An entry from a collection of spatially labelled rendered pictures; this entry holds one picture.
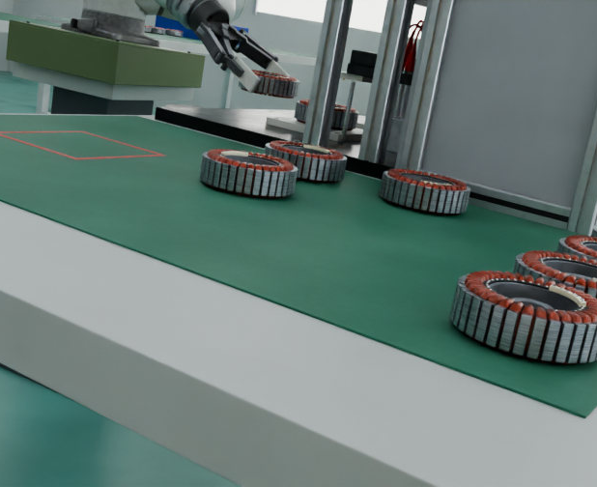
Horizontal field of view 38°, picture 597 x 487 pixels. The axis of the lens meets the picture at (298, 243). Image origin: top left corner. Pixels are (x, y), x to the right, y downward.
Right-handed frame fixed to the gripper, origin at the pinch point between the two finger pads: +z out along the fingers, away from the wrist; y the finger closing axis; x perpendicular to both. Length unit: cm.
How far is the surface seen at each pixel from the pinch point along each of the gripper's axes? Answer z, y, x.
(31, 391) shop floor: -4, 1, -99
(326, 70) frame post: 19.9, 23.3, 17.5
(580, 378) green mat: 76, 80, 34
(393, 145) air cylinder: 29.8, 6.6, 10.9
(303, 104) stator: 12.9, 8.2, 5.1
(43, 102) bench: -241, -224, -205
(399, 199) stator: 47, 41, 18
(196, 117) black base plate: 5.3, 22.7, -4.3
